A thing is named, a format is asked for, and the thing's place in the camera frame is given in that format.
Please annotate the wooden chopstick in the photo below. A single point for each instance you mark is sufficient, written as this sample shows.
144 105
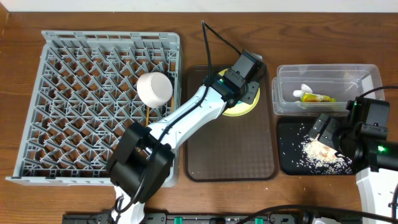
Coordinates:
172 104
147 115

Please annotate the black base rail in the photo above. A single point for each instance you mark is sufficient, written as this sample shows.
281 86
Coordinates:
162 218

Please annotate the black tray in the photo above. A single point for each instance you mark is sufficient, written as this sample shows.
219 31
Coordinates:
289 149

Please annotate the yellow plate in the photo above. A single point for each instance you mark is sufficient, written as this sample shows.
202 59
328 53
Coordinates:
242 108

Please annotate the white bowl with food residue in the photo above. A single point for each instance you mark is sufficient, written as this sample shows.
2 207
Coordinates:
154 89

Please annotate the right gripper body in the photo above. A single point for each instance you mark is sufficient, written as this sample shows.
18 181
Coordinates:
336 137

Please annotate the clear plastic bin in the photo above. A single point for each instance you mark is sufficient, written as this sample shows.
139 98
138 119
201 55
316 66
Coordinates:
343 82

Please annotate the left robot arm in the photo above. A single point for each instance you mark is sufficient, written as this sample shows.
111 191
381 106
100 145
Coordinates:
144 156

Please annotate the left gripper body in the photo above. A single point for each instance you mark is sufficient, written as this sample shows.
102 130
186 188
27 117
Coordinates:
252 91

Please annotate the brown serving tray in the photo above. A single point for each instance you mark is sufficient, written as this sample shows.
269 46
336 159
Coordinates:
234 148

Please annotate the green yellow snack wrapper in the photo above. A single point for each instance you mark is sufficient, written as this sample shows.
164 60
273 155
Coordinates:
315 98

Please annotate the white tissue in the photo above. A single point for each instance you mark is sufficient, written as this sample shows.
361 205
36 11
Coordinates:
304 89

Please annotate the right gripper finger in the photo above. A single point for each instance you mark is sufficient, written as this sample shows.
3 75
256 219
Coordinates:
319 126
328 137

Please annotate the spilled rice food pile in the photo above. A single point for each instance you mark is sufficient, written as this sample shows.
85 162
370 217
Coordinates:
323 155

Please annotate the grey plastic dish rack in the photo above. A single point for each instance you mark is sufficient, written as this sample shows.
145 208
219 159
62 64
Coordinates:
84 98

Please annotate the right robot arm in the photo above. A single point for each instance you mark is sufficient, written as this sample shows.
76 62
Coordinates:
374 159

